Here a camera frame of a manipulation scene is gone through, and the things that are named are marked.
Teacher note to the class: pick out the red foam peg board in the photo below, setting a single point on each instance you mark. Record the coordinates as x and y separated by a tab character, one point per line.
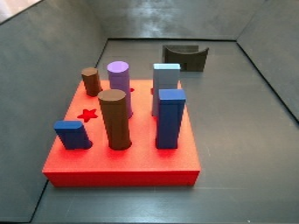
139	166

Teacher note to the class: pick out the dark blue rectangular peg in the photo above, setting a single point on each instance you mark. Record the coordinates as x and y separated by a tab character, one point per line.
169	116

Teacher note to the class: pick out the tall brown cylinder peg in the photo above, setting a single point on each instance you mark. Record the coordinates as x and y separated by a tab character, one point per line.
112	102

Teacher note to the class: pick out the light blue square peg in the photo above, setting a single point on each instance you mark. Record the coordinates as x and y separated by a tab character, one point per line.
165	78

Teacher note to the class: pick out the purple cylinder peg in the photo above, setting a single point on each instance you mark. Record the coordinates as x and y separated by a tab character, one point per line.
119	81

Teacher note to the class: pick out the small brown hexagonal peg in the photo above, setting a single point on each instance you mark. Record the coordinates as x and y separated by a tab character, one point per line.
89	76

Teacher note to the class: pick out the short dark blue peg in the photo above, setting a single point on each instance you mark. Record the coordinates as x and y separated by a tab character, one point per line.
72	135

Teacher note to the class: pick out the dark grey arch block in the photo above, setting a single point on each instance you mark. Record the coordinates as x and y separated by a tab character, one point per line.
185	55

